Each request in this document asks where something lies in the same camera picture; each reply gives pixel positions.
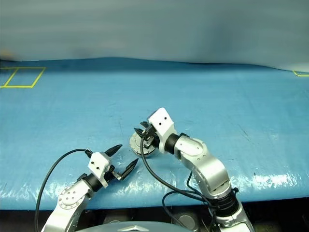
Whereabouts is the round silver metal part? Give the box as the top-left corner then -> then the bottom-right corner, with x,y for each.
129,132 -> 160,157

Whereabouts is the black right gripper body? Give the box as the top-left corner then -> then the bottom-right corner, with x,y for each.
141,124 -> 160,151

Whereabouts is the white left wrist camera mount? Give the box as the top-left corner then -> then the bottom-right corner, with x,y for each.
87,151 -> 113,189

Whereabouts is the blue plastic table cover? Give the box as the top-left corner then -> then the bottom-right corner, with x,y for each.
0,57 -> 309,211

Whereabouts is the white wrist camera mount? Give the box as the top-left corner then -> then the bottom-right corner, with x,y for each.
147,108 -> 178,154
87,151 -> 113,189

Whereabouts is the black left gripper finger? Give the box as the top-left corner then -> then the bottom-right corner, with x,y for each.
120,158 -> 140,181
104,144 -> 123,158

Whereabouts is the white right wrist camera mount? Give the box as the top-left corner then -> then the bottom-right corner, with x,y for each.
147,108 -> 178,154

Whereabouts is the silver robot torso shell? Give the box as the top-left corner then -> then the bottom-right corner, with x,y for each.
82,223 -> 179,232

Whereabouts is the dark rounded housing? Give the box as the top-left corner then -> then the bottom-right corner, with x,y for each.
103,212 -> 128,225
173,210 -> 198,228

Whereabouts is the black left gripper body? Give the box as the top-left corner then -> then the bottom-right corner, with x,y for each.
106,156 -> 122,182

